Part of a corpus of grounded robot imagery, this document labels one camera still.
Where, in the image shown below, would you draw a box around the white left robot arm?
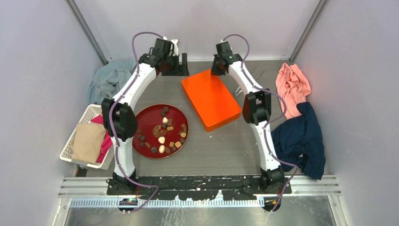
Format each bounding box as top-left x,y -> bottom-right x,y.
101,37 -> 189,194

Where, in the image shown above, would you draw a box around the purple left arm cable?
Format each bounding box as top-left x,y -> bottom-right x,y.
110,31 -> 160,214

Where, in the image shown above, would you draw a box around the round red plate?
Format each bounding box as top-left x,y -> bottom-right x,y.
132,104 -> 189,159

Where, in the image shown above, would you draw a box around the light blue denim cloth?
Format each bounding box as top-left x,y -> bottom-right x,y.
88,58 -> 136,105

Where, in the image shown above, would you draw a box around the beige cloth in basket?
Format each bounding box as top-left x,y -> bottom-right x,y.
72,123 -> 105,164

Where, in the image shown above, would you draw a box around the white oval chocolate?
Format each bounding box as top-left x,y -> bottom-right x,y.
159,145 -> 165,153

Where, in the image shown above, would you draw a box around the dark square pyramid chocolate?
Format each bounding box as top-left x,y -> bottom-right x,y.
150,147 -> 158,153

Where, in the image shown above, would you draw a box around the salmon pink cloth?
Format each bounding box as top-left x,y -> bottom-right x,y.
275,63 -> 311,119

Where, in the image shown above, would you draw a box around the pink cloth in basket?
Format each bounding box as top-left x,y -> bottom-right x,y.
91,114 -> 112,163

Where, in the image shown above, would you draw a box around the caramel rounded square chocolate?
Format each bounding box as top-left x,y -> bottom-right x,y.
175,141 -> 182,148

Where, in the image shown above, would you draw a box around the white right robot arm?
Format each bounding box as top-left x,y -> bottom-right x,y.
211,41 -> 285,194

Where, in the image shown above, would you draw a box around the orange chocolate box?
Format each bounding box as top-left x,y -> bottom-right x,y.
183,85 -> 241,132

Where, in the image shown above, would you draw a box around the metal tweezers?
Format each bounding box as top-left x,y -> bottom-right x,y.
234,87 -> 242,97

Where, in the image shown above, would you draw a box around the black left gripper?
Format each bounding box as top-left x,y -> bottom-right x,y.
162,53 -> 189,76

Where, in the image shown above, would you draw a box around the orange box lid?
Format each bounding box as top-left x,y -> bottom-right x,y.
181,69 -> 241,132

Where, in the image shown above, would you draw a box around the navy blue cloth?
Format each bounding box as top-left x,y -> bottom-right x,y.
271,102 -> 326,180

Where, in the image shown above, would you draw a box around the white rounded chocolate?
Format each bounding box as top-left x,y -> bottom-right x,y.
158,137 -> 166,144

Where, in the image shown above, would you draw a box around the white plastic basket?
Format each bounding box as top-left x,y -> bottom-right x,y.
60,104 -> 114,170

